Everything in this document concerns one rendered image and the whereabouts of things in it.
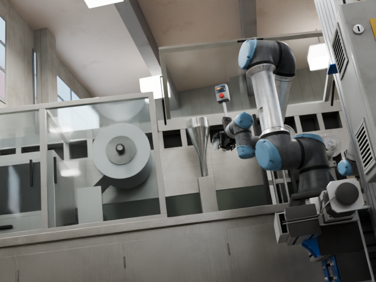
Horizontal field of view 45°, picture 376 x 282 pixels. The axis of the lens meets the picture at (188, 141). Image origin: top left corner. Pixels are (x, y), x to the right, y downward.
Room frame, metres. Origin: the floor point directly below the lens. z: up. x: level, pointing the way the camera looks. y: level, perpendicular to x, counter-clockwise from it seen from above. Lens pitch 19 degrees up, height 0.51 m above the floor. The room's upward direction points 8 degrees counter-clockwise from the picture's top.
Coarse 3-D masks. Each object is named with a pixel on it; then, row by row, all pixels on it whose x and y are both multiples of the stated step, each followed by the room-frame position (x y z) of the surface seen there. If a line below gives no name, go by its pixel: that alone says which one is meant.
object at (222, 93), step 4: (224, 84) 2.49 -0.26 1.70; (216, 88) 2.51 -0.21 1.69; (220, 88) 2.50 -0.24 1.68; (224, 88) 2.49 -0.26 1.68; (216, 92) 2.51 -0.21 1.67; (220, 92) 2.50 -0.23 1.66; (224, 92) 2.49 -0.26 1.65; (228, 92) 2.52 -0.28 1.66; (220, 96) 2.49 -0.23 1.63; (224, 96) 2.50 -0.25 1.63; (228, 96) 2.51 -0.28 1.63; (220, 100) 2.51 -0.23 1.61; (224, 100) 2.51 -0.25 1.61; (228, 100) 2.52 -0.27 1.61
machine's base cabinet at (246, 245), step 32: (192, 224) 2.21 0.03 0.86; (224, 224) 2.22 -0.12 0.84; (256, 224) 2.23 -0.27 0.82; (0, 256) 2.16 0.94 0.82; (32, 256) 2.17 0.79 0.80; (64, 256) 2.17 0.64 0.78; (96, 256) 2.18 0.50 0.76; (128, 256) 2.19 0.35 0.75; (160, 256) 2.20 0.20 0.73; (192, 256) 2.21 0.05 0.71; (224, 256) 2.21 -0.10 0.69; (256, 256) 2.22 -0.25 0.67; (288, 256) 2.23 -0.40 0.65
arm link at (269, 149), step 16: (256, 48) 1.57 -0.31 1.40; (272, 48) 1.59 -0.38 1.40; (240, 64) 1.64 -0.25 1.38; (256, 64) 1.58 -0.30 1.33; (272, 64) 1.60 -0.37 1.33; (256, 80) 1.61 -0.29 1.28; (272, 80) 1.61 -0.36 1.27; (256, 96) 1.62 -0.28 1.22; (272, 96) 1.60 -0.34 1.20; (272, 112) 1.59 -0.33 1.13; (272, 128) 1.59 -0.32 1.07; (256, 144) 1.63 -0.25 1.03; (272, 144) 1.57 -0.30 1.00; (288, 144) 1.59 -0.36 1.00; (272, 160) 1.58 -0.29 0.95; (288, 160) 1.60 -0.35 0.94
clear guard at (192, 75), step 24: (216, 48) 2.44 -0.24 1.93; (240, 48) 2.46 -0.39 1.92; (312, 48) 2.53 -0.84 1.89; (168, 72) 2.53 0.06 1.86; (192, 72) 2.56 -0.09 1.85; (216, 72) 2.58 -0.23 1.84; (240, 72) 2.60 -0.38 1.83; (312, 72) 2.68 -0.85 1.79; (192, 96) 2.70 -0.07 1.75; (216, 96) 2.73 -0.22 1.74; (240, 96) 2.75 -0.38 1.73; (312, 96) 2.83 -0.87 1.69
